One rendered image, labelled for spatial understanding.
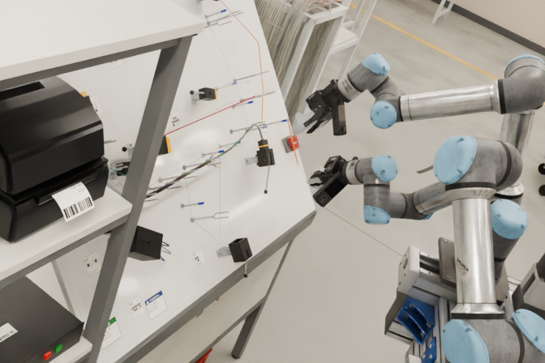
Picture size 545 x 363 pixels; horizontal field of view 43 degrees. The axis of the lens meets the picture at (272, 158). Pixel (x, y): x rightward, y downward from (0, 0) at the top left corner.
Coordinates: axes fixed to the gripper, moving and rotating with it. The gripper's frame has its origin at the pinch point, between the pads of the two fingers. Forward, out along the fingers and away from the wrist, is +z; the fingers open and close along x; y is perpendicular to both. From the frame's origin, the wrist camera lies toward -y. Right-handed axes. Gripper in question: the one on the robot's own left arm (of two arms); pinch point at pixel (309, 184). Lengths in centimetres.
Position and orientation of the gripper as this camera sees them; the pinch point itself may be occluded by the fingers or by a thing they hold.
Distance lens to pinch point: 222.4
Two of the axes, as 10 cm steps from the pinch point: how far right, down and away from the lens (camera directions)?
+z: -5.7, 1.2, 8.1
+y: 4.7, -7.7, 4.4
